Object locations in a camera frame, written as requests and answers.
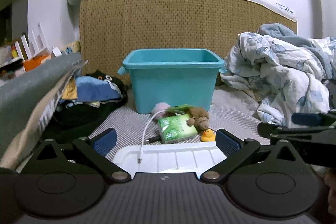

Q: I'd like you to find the yellow rubber duck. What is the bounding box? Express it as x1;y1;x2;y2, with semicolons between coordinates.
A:
201;129;216;142

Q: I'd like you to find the brown plush keychain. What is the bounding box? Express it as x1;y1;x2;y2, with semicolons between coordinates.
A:
187;107;210;131

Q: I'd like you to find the green tissue pack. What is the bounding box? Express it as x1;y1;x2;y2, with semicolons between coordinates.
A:
158;114;198;144

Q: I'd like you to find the black pen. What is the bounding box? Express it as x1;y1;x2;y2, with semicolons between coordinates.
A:
143;136;161;144

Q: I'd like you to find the white charging cable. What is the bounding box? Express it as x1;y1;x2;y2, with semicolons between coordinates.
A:
137;110;169;164

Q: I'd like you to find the person's right hand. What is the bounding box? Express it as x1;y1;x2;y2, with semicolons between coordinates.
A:
324;168;336;215

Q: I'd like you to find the white plastic bin lid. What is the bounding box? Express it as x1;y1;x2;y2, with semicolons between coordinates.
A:
113;142;227;177

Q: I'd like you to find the black clothing pile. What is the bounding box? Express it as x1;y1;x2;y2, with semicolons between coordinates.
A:
41;70;128;144

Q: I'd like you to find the floral white blue quilt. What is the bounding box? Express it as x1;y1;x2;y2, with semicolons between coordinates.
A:
219;32;335;127

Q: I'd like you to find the grey pillow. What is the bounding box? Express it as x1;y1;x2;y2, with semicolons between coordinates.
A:
1;53;87;169

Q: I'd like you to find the yellow cloth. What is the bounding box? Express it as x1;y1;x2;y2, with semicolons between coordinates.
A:
62;77;77;100

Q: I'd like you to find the blue and white cloth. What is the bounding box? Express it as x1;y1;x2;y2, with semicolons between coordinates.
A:
75;76;123;102

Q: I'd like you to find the teal plastic storage bin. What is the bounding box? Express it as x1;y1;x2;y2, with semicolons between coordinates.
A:
117;48;224;114

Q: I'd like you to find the grey blue blanket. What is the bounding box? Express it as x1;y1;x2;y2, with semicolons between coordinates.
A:
257;23;335;80

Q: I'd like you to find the white router with antennas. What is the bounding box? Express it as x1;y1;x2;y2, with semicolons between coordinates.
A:
12;22;62;61

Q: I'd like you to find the woven rattan headboard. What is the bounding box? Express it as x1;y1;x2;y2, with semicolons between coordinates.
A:
79;0;297;76

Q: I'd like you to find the pink plush keychain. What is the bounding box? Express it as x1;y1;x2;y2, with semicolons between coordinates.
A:
151;102;170;120

